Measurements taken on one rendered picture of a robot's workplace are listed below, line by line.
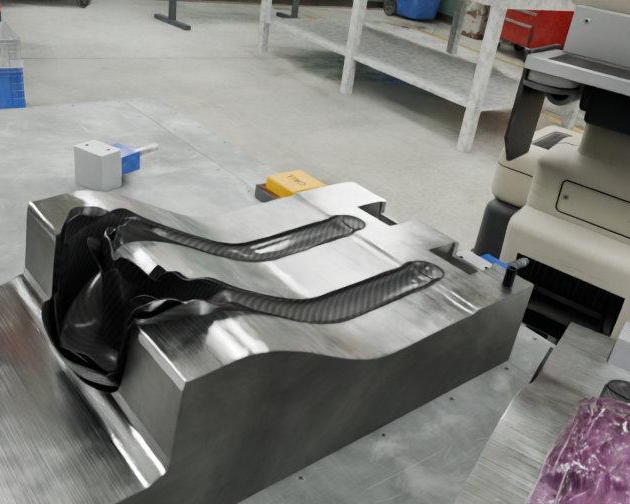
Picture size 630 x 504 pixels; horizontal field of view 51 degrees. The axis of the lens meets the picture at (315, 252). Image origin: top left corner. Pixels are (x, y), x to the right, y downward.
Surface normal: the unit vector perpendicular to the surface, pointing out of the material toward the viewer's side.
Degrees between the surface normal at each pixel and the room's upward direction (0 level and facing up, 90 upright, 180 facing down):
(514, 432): 10
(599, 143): 98
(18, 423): 0
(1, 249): 0
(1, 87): 91
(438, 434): 0
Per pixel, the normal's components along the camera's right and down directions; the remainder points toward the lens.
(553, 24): 0.39, 0.49
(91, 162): -0.49, 0.36
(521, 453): 0.00, -0.76
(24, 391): 0.13, -0.87
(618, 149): -0.65, 0.41
